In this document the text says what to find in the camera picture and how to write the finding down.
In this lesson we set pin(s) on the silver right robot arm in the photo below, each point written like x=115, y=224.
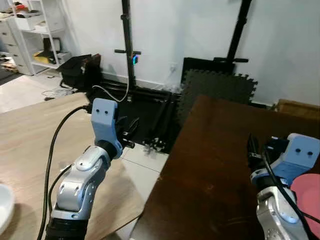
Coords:
x=275, y=215

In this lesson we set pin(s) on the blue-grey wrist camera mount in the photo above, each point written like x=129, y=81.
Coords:
x=299, y=155
x=103, y=120

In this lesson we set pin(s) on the black flat panel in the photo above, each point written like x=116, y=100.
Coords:
x=200, y=64

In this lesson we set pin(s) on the black slanted pole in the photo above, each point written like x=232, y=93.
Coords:
x=240, y=30

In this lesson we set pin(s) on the black metal floor frame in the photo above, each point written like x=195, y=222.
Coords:
x=150, y=110

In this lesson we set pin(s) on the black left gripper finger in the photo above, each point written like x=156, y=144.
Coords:
x=134, y=123
x=132, y=134

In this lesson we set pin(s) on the white drawer cabinet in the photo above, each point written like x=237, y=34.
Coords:
x=9, y=45

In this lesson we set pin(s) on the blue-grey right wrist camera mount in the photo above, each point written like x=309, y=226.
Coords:
x=299, y=155

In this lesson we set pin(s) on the white storage box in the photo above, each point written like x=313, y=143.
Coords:
x=29, y=22

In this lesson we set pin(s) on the dark grey foam puzzle mat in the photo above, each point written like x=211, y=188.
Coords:
x=217, y=90

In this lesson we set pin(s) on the pink plate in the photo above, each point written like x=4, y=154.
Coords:
x=307, y=200

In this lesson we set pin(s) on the black upright pole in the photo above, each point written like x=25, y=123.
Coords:
x=127, y=30

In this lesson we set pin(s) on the black bag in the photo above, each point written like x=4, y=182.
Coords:
x=77, y=70

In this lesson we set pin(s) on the small blue lit device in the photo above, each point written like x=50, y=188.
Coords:
x=134, y=60

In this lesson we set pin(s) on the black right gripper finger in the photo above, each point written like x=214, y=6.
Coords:
x=252, y=146
x=256, y=165

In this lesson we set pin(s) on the white shelf rack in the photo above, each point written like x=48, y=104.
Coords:
x=45, y=35

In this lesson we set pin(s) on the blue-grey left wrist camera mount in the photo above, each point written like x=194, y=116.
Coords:
x=103, y=120

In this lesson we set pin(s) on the white plate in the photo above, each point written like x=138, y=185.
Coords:
x=5, y=207

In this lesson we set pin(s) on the brown cardboard box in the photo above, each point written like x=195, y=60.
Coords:
x=297, y=109

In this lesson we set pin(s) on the yellow box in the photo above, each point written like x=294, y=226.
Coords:
x=45, y=57

